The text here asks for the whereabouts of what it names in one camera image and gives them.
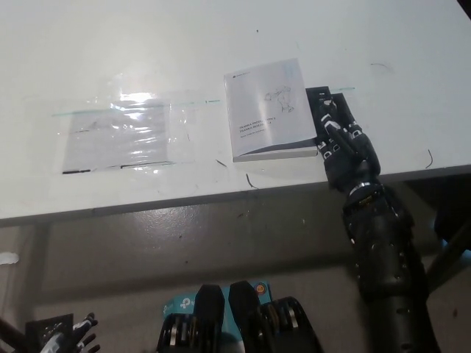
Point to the black foam tray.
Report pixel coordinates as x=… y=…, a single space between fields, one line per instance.
x=316 y=92

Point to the clear plastic sleeve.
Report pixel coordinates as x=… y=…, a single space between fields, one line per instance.
x=44 y=139

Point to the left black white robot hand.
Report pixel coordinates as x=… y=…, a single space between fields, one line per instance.
x=66 y=334

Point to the white floor blob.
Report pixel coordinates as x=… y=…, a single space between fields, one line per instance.
x=8 y=258

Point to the dark brown slanted bar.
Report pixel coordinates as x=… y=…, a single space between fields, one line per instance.
x=9 y=331

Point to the teal router box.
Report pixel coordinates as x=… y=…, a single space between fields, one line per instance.
x=180 y=305

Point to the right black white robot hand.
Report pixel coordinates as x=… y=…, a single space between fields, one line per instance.
x=353 y=158

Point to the white paperback manual book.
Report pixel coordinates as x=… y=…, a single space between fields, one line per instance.
x=266 y=110

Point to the black ribbed robot body block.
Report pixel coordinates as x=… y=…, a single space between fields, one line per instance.
x=279 y=327
x=191 y=331

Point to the dark slanted table leg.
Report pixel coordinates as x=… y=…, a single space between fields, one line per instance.
x=454 y=250

